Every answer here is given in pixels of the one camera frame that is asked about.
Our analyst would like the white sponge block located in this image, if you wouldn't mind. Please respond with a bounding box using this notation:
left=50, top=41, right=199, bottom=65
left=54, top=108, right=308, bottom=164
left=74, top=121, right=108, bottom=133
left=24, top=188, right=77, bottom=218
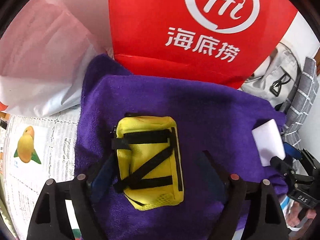
left=252, top=119, right=286, bottom=167

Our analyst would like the yellow black pouch bag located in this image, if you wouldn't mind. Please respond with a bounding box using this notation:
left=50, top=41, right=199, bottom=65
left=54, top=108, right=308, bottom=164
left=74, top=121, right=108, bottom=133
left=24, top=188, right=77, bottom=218
left=112, top=115, right=184, bottom=211

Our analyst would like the person's right hand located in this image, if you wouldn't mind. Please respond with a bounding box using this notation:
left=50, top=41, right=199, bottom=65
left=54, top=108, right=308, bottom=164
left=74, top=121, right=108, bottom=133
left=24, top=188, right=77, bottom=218
left=285, top=200, right=318, bottom=228

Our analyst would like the grey checked cushion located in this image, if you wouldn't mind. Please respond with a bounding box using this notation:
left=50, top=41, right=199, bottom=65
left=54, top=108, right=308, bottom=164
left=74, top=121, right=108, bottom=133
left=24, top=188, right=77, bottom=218
left=280, top=57, right=319, bottom=150

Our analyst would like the grey backpack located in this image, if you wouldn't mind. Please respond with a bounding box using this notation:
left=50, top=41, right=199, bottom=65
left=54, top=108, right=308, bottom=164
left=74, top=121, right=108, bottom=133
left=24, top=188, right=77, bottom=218
left=240, top=40, right=302, bottom=107

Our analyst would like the red paper shopping bag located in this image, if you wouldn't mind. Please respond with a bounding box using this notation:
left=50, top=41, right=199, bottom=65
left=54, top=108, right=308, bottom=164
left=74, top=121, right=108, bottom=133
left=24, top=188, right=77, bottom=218
left=108, top=0, right=297, bottom=88

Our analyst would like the white Miniso plastic bag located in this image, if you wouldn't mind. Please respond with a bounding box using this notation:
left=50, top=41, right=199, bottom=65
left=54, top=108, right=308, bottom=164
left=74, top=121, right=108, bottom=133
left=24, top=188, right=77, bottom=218
left=1, top=0, right=113, bottom=117

